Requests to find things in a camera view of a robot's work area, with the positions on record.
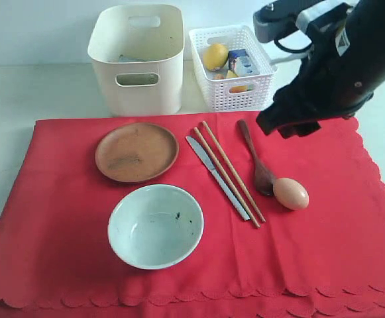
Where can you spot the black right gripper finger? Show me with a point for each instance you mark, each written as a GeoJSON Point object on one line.
{"type": "Point", "coordinates": [300, 129]}
{"type": "Point", "coordinates": [282, 116]}

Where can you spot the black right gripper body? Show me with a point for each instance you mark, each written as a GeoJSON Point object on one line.
{"type": "Point", "coordinates": [328, 84]}

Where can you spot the blue white milk carton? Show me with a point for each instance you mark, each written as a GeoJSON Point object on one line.
{"type": "Point", "coordinates": [240, 63]}

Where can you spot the brown egg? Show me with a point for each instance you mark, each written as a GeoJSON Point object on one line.
{"type": "Point", "coordinates": [290, 193]}

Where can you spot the dark wooden spoon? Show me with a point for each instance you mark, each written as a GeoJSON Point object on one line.
{"type": "Point", "coordinates": [263, 178]}

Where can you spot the orange fried chicken nugget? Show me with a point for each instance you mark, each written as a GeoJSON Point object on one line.
{"type": "Point", "coordinates": [219, 77]}

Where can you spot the yellow lemon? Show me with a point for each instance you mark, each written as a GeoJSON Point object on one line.
{"type": "Point", "coordinates": [215, 57]}

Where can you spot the stainless steel cup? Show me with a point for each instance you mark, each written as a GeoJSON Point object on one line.
{"type": "Point", "coordinates": [135, 72]}

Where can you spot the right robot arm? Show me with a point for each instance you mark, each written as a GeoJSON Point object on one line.
{"type": "Point", "coordinates": [365, 30]}

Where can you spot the white perforated plastic basket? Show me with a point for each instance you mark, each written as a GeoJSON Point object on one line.
{"type": "Point", "coordinates": [233, 93]}

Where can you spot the silver table knife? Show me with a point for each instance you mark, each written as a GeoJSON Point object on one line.
{"type": "Point", "coordinates": [204, 157]}

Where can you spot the left wooden chopstick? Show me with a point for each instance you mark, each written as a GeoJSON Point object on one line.
{"type": "Point", "coordinates": [226, 177]}

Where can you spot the wooden chopstick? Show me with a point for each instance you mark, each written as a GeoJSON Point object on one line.
{"type": "Point", "coordinates": [226, 177]}
{"type": "Point", "coordinates": [234, 172]}

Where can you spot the right wooden chopstick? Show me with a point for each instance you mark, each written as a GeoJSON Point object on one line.
{"type": "Point", "coordinates": [234, 172]}

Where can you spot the brown wooden plate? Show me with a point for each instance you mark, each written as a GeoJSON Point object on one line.
{"type": "Point", "coordinates": [136, 152]}

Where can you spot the cream plastic storage bin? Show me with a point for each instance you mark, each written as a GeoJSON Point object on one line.
{"type": "Point", "coordinates": [137, 54]}

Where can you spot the white ceramic bowl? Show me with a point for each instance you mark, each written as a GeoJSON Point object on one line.
{"type": "Point", "coordinates": [155, 226]}

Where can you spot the red scalloped table cloth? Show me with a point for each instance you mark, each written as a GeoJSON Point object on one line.
{"type": "Point", "coordinates": [325, 261]}

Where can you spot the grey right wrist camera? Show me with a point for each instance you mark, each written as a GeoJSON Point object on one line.
{"type": "Point", "coordinates": [314, 18]}

